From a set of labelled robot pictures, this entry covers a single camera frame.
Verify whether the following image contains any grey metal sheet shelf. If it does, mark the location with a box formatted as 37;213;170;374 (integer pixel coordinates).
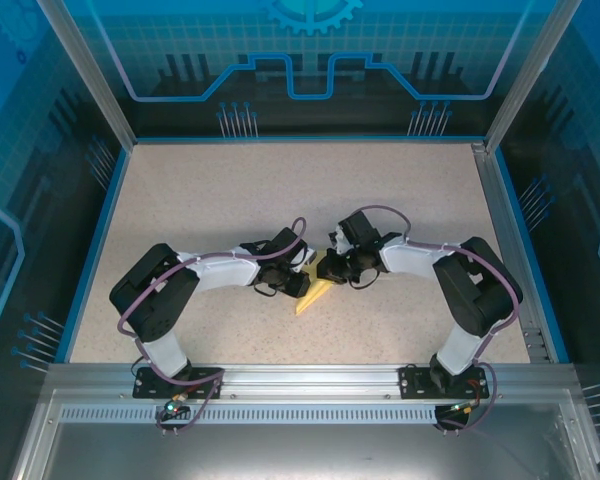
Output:
9;389;600;480

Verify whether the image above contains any blue table border strip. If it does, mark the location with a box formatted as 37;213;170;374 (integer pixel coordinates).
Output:
53;147;132;365
493;147;572;365

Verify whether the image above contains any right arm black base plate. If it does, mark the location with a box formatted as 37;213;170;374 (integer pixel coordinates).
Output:
398;364;487;400

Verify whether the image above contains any long aluminium mounting rail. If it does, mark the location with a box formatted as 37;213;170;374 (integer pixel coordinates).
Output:
44;363;579;401

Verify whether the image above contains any aluminium side rail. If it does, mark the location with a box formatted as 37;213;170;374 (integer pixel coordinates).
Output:
471;141;554;365

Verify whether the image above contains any slotted grey cable duct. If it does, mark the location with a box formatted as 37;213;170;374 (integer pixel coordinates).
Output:
59;405;481;425

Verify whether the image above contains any cable connector with green light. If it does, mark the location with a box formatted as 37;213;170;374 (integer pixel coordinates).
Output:
160;394;190;417
447;398;482;416

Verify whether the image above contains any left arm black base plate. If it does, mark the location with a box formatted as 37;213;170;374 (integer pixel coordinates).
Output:
132;366;225;400

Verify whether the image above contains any aluminium frame post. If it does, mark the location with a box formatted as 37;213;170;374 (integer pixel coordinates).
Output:
35;0;137;151
483;0;580;154

